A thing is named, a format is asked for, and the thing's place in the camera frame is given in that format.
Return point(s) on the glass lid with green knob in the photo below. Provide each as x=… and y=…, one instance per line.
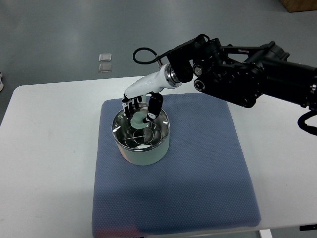
x=134, y=135

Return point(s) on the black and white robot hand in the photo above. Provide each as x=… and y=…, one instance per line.
x=151, y=84

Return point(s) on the brown cardboard box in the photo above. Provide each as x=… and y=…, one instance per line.
x=299, y=5

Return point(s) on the lower floor metal plate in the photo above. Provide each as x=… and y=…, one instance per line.
x=105, y=67

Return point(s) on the black and white shoe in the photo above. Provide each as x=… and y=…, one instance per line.
x=1, y=82

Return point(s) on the mint green pot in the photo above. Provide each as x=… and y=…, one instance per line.
x=144, y=158

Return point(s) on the upper floor metal plate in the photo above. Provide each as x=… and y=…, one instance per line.
x=105, y=57

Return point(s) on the blue textured mat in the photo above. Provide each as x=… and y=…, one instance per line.
x=202, y=183

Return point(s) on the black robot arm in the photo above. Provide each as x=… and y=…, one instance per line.
x=241, y=74

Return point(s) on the floor metal plate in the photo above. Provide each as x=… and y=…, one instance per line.
x=105, y=57
x=105, y=67

